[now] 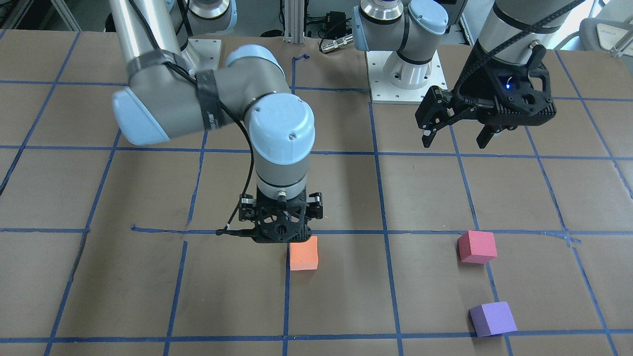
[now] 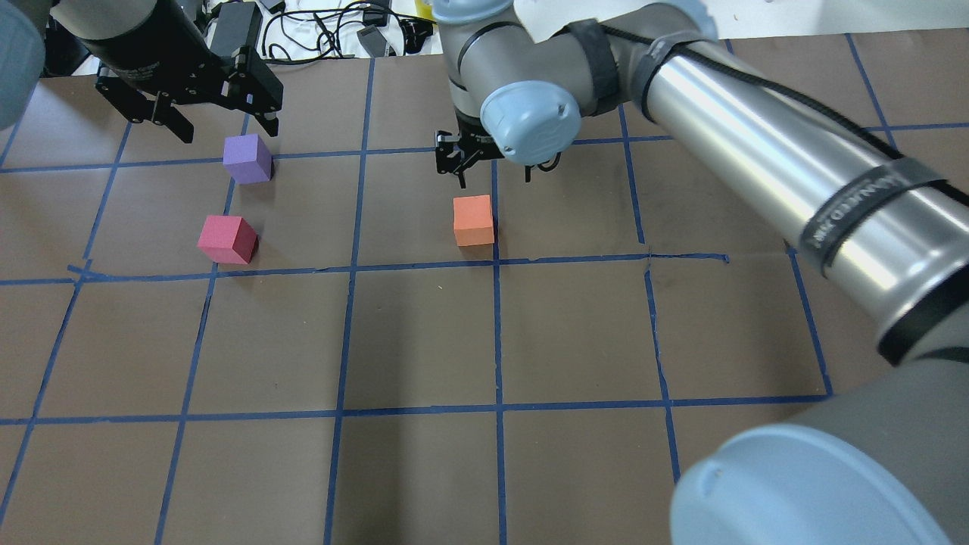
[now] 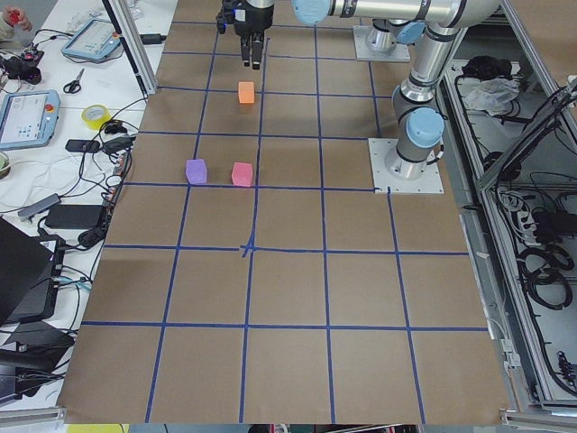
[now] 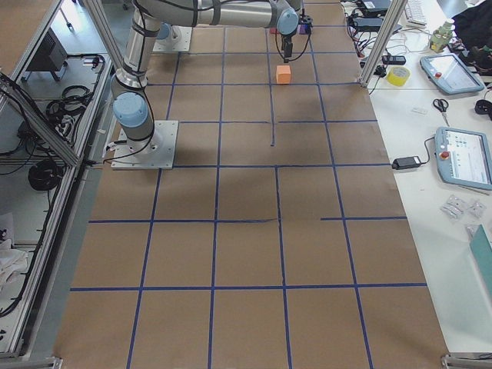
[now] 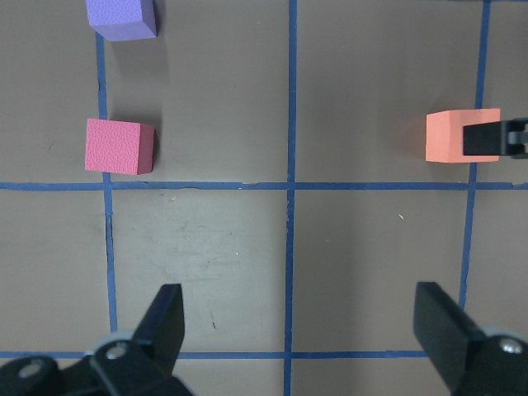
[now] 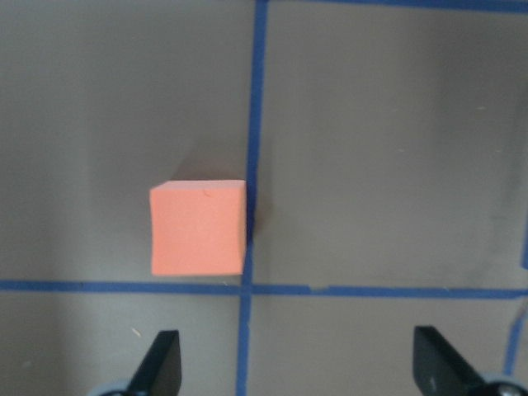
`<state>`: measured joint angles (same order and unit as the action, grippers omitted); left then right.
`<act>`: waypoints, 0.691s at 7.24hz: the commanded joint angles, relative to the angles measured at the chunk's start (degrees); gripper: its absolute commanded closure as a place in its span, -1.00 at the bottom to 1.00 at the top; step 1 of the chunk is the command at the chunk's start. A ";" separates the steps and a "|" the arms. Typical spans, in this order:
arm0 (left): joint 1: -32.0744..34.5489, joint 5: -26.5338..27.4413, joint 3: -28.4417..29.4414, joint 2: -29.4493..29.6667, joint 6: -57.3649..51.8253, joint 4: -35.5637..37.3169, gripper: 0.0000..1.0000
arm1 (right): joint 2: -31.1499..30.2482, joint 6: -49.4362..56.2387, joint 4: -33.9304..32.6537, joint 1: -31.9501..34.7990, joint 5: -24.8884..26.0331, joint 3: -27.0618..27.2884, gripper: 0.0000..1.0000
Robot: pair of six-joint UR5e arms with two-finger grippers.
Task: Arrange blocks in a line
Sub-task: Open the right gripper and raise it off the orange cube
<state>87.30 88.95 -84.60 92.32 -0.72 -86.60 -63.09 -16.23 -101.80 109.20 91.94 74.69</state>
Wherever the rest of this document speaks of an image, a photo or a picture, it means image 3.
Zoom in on black handled scissors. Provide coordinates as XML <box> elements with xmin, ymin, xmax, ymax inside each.
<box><xmin>62</xmin><ymin>69</ymin><xmax>85</xmax><ymax>95</ymax></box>

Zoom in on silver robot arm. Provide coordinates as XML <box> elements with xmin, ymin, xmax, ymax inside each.
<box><xmin>216</xmin><ymin>1</ymin><xmax>499</xmax><ymax>69</ymax></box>
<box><xmin>385</xmin><ymin>23</ymin><xmax>466</xmax><ymax>180</ymax></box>

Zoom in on yellow tape roll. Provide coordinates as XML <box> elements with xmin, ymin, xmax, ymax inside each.
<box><xmin>81</xmin><ymin>104</ymin><xmax>112</xmax><ymax>131</ymax></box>

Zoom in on black laptop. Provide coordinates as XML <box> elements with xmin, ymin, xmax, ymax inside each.
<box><xmin>1</xmin><ymin>219</ymin><xmax>64</xmax><ymax>325</ymax></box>

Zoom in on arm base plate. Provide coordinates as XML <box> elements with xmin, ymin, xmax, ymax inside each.
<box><xmin>353</xmin><ymin>25</ymin><xmax>410</xmax><ymax>63</ymax></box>
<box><xmin>368</xmin><ymin>138</ymin><xmax>444</xmax><ymax>195</ymax></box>

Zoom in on red foam block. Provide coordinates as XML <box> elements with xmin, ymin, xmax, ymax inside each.
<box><xmin>231</xmin><ymin>161</ymin><xmax>253</xmax><ymax>188</ymax></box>

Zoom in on aluminium frame post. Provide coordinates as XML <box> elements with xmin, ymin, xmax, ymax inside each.
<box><xmin>102</xmin><ymin>0</ymin><xmax>158</xmax><ymax>97</ymax></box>

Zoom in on far teach pendant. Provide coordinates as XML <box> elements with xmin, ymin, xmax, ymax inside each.
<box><xmin>60</xmin><ymin>18</ymin><xmax>121</xmax><ymax>63</ymax></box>

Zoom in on orange foam block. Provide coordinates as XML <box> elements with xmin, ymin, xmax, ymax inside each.
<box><xmin>237</xmin><ymin>81</ymin><xmax>256</xmax><ymax>105</ymax></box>

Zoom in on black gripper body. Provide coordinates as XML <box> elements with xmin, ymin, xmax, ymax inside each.
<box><xmin>233</xmin><ymin>0</ymin><xmax>275</xmax><ymax>36</ymax></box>

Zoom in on black power adapter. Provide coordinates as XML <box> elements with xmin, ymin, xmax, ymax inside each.
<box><xmin>45</xmin><ymin>204</ymin><xmax>104</xmax><ymax>229</ymax></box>

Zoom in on near teach pendant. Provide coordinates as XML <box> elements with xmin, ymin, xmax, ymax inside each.
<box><xmin>1</xmin><ymin>90</ymin><xmax>60</xmax><ymax>151</ymax></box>

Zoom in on teach pendant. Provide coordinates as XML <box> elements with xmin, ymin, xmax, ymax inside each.
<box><xmin>1</xmin><ymin>90</ymin><xmax>60</xmax><ymax>151</ymax></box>
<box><xmin>60</xmin><ymin>18</ymin><xmax>121</xmax><ymax>63</ymax></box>

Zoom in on purple foam block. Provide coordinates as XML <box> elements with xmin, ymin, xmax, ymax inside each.
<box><xmin>185</xmin><ymin>159</ymin><xmax>208</xmax><ymax>185</ymax></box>

